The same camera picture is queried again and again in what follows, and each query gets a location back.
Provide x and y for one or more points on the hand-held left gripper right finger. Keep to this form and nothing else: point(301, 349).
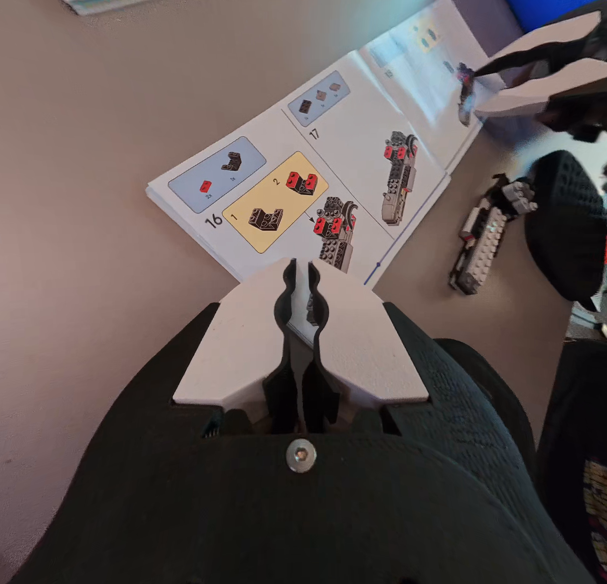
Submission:
point(370, 347)

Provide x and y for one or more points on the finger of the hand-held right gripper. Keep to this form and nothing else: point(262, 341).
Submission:
point(559, 34)
point(545, 91)

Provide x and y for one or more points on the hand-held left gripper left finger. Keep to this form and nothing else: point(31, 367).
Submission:
point(232, 347)

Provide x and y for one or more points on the grey toy brick model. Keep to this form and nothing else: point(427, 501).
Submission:
point(486, 242)

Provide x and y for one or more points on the grey desk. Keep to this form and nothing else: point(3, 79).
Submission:
point(95, 167)

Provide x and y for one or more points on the black mesh cushion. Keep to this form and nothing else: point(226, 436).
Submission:
point(564, 223)

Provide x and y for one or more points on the navy printed clothing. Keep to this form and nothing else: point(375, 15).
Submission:
point(583, 475)

